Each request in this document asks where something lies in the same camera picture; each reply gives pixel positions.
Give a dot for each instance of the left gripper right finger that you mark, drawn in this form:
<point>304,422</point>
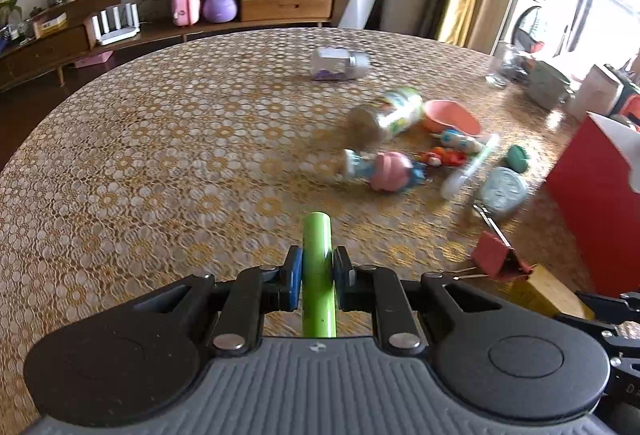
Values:
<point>378,292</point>

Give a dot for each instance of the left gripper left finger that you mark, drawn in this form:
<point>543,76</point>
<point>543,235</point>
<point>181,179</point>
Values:
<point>255,293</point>

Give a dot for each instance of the green cylindrical tube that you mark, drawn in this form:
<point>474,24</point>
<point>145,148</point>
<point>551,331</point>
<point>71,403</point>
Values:
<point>319,306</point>

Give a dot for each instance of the yellow small box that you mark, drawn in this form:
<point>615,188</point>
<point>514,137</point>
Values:
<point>540,292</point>

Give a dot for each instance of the pink pig toy bottle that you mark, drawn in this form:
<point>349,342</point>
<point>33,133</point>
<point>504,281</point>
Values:
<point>386,171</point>

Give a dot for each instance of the red binder clip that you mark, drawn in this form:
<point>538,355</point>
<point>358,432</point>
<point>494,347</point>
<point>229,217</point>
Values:
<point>493,257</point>

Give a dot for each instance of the grey correction tape dispenser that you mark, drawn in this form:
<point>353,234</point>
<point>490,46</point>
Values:
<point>503,192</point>

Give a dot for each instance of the green-lid seasoning jar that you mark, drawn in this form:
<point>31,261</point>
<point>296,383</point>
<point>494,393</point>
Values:
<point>384,117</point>

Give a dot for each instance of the green white marker pen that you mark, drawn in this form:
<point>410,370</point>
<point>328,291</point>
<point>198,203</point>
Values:
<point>458,179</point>

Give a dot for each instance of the red white cardboard box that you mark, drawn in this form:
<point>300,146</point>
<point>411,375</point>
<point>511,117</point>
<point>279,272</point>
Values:
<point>595,183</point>

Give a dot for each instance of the patterned lace tablecloth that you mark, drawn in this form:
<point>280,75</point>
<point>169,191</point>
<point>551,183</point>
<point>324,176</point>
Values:
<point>204,157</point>

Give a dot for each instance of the white blue cat figurine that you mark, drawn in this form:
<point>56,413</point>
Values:
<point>458,141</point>

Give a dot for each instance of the pink heart-shaped bowl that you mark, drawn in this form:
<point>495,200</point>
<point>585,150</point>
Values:
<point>444,114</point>

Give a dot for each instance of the teal egg pencil sharpener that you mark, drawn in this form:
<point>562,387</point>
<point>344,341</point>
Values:
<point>517,159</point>

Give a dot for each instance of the orange green tissue box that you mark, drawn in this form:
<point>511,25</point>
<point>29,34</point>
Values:
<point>627,104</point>

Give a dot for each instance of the silver-lid clear jar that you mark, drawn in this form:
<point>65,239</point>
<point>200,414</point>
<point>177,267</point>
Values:
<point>338,64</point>

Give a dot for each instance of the green ceramic mug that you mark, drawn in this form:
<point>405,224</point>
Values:
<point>547,86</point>

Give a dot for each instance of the clear drinking glass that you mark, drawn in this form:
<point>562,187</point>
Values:
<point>500,65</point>

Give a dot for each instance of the purple kettlebell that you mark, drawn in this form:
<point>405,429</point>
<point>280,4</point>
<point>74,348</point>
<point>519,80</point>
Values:
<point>219,11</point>

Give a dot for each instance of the white wifi router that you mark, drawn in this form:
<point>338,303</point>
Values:
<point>115,24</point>

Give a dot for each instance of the pink toy bag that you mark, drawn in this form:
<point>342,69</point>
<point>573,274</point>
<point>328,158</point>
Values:
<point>185,12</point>

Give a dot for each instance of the wooden tv cabinet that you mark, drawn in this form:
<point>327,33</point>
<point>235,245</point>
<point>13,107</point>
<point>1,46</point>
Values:
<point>74,37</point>

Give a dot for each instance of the red figurine keychain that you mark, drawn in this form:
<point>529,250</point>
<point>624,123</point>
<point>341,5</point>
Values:
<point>440,156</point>

